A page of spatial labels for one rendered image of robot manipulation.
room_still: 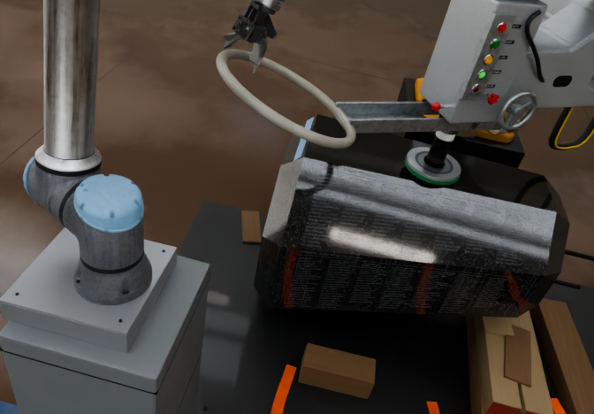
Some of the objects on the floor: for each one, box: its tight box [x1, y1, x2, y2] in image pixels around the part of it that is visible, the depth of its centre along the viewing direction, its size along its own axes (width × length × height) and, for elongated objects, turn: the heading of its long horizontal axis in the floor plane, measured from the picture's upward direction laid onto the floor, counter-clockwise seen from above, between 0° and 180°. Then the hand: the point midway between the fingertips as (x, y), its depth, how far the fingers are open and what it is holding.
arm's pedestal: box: [0, 255, 210, 414], centre depth 167 cm, size 50×50×85 cm
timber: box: [299, 343, 376, 399], centre depth 225 cm, size 30×12×12 cm, turn 68°
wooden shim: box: [241, 211, 262, 244], centre depth 294 cm, size 25×10×2 cm, turn 174°
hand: (239, 60), depth 175 cm, fingers open, 14 cm apart
